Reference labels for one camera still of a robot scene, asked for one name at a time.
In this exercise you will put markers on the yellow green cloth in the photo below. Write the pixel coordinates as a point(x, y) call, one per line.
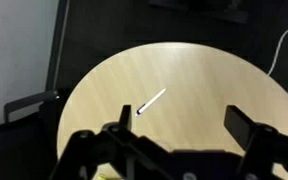
point(101, 177)

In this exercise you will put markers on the white marker pen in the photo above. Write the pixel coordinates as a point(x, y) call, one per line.
point(152, 101)

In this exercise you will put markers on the dark vertical wall post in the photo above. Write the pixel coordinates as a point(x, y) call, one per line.
point(58, 43)

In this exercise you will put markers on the black office chair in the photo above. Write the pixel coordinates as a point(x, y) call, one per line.
point(24, 140)

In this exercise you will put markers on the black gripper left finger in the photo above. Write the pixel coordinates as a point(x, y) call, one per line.
point(126, 116)

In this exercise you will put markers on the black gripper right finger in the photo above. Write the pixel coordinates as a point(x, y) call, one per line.
point(239, 125)

